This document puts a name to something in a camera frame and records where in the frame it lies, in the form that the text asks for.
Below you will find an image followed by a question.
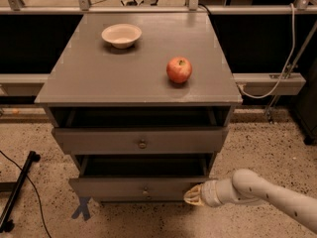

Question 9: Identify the grey drawer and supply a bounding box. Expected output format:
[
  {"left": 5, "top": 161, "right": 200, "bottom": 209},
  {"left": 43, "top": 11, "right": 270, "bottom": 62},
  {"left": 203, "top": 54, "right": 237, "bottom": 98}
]
[
  {"left": 53, "top": 128, "right": 228, "bottom": 155},
  {"left": 69, "top": 154, "right": 213, "bottom": 202}
]

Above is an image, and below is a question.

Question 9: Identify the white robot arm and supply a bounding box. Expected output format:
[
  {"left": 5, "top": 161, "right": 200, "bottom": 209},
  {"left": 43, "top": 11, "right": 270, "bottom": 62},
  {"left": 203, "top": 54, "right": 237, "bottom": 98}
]
[{"left": 183, "top": 169, "right": 317, "bottom": 233}]

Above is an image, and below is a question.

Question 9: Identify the grey top drawer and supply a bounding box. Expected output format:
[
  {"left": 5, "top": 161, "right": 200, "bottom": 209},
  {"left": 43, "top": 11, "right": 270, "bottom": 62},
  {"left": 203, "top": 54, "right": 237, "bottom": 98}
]
[{"left": 53, "top": 128, "right": 228, "bottom": 155}]

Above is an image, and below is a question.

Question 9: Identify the grey wooden drawer cabinet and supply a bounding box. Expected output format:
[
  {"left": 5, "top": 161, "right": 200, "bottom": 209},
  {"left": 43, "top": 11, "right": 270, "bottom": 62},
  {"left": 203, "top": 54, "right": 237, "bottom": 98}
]
[{"left": 34, "top": 12, "right": 243, "bottom": 203}]

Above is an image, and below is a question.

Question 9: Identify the blue tape cross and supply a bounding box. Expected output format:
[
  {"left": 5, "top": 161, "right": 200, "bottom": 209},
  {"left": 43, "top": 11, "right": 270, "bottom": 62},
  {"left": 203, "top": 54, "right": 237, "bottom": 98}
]
[{"left": 71, "top": 197, "right": 91, "bottom": 221}]

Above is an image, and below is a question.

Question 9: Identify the red apple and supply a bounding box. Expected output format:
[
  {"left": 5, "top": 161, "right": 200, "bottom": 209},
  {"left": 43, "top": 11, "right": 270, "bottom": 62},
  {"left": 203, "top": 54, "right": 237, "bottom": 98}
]
[{"left": 166, "top": 57, "right": 192, "bottom": 83}]

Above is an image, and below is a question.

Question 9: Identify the white paper bowl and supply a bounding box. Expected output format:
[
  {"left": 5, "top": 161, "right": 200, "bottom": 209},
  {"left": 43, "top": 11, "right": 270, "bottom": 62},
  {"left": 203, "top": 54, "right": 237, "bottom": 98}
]
[{"left": 101, "top": 24, "right": 142, "bottom": 49}]

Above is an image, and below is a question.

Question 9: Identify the black stand leg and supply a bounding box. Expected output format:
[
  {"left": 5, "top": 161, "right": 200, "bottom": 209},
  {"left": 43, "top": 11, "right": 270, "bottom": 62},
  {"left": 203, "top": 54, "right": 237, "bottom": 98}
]
[{"left": 0, "top": 151, "right": 41, "bottom": 233}]

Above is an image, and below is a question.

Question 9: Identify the black floor cable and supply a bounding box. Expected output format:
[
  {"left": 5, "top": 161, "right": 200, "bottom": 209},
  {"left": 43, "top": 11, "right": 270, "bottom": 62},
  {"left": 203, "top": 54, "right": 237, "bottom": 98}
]
[{"left": 0, "top": 150, "right": 53, "bottom": 238}]

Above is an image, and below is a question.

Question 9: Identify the white hanging cable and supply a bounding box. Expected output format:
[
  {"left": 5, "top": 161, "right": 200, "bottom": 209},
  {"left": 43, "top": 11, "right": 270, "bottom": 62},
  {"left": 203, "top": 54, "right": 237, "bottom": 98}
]
[{"left": 237, "top": 3, "right": 296, "bottom": 100}]

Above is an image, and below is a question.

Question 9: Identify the metal frame rail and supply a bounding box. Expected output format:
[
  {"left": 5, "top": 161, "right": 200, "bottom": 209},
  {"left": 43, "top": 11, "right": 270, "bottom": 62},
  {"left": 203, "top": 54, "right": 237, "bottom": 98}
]
[{"left": 0, "top": 0, "right": 317, "bottom": 17}]

